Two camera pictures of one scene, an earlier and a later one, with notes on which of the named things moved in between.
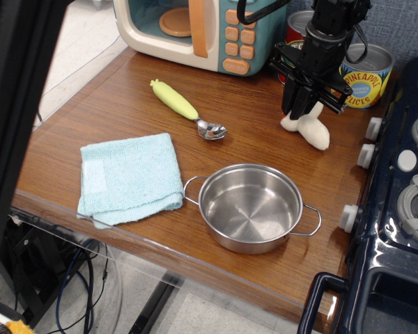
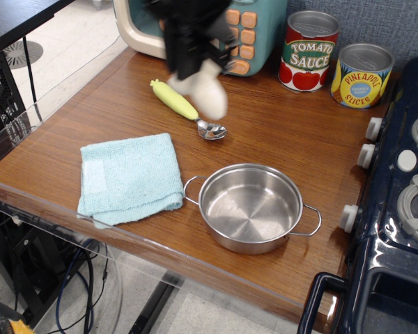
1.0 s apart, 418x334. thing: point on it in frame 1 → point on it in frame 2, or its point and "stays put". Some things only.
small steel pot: [251, 209] stays put
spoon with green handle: [206, 130] stays put
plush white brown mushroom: [310, 127] → [205, 88]
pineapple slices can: [368, 78] stays put
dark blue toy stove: [387, 286] stays put
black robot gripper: [313, 68] → [195, 30]
